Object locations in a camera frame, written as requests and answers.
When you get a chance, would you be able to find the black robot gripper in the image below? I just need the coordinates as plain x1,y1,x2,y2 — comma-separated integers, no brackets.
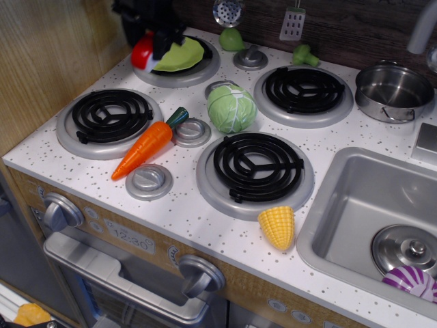
112,0,186,61

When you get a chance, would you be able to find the red white toy sushi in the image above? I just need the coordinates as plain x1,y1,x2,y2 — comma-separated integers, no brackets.
131,31,158,72

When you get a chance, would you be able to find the green plastic plate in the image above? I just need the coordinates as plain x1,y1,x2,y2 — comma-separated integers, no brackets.
152,36,205,72

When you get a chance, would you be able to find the back left stove burner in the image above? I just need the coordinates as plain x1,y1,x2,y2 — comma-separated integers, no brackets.
131,36,221,88

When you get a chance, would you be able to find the stove burner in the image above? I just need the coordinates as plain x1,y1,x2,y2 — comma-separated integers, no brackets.
56,89,163,160
131,36,221,88
253,66,354,129
196,133,315,221

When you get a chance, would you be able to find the green toy pear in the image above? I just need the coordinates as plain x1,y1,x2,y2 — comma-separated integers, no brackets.
218,27,246,51

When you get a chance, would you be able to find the silver slotted ladle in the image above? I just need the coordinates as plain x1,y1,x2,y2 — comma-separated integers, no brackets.
212,0,246,28

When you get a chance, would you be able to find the grey top knob under cabbage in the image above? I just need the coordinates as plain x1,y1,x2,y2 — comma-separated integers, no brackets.
204,80,237,99

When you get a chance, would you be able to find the grey top knob back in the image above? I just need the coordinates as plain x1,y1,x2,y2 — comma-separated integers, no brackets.
233,45,268,71

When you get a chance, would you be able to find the green toy cabbage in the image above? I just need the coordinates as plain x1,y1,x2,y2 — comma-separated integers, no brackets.
207,85,258,134

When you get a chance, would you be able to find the grey top knob middle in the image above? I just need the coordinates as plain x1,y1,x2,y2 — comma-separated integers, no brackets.
172,118,212,148

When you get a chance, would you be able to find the orange toy carrot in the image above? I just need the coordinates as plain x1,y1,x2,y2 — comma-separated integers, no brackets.
111,107,189,180

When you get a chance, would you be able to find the front left stove burner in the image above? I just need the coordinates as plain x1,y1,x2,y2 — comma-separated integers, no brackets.
56,89,163,160

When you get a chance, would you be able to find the silver slotted spatula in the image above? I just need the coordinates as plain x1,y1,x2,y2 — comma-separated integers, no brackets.
279,1,306,41

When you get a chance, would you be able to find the green toy broccoli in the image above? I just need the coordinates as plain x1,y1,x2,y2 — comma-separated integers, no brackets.
292,44,320,67

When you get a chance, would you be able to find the grey top knob front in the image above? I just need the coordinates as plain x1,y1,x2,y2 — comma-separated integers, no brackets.
126,164,173,201

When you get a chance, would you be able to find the back right stove burner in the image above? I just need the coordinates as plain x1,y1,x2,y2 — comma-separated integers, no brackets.
253,66,354,129

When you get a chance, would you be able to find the front right stove burner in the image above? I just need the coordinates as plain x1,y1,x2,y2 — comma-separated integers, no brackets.
196,133,315,221

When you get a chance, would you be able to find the left oven front knob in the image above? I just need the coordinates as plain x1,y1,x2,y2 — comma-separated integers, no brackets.
43,192,85,232

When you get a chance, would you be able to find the oven knob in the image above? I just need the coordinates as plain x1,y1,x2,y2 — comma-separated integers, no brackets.
43,192,85,232
178,254,226,299

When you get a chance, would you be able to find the yellow toy corn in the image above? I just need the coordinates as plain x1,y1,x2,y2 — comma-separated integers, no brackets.
257,206,295,251

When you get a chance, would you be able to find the stainless steel pot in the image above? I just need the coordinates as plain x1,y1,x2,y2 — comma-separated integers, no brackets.
355,61,434,124

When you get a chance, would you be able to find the right oven front knob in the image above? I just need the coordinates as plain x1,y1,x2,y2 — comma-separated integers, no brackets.
178,254,226,299

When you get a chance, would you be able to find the grey toy sink basin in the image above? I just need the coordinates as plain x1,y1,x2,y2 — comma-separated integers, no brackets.
297,147,436,327

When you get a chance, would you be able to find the silver faucet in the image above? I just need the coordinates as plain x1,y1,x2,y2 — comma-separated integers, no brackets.
407,0,436,55

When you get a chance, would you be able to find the yellow toy food piece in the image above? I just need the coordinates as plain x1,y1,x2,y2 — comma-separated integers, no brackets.
13,303,51,327

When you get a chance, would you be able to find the steel pot lid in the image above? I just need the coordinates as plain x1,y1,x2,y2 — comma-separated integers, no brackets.
371,225,436,278

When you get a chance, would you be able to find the purple white toy onion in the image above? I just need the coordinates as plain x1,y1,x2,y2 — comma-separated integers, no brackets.
382,266,436,303

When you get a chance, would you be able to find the grey oven door handle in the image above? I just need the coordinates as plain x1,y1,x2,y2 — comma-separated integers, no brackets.
44,232,209,327

